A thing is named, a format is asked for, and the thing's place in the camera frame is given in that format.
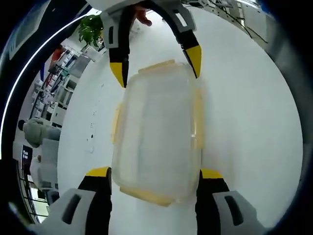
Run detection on ceiling light strip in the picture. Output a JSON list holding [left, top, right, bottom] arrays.
[[1, 9, 102, 157]]

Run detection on white storage shelves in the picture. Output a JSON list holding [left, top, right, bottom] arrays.
[[31, 45, 98, 123]]

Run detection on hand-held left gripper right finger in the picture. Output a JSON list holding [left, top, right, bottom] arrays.
[[195, 168, 268, 235]]

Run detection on black cable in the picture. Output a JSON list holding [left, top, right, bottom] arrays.
[[207, 0, 269, 44]]

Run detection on green potted plant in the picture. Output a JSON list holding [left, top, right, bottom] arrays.
[[78, 14, 105, 53]]

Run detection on clear container with yellow buckles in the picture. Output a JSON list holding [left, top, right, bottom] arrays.
[[111, 59, 206, 208]]

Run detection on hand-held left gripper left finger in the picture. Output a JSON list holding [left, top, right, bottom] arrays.
[[36, 166, 112, 235]]

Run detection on person's right hand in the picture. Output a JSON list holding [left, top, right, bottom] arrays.
[[134, 4, 153, 26]]

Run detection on dark wall monitor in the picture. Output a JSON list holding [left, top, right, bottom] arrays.
[[21, 144, 34, 169]]

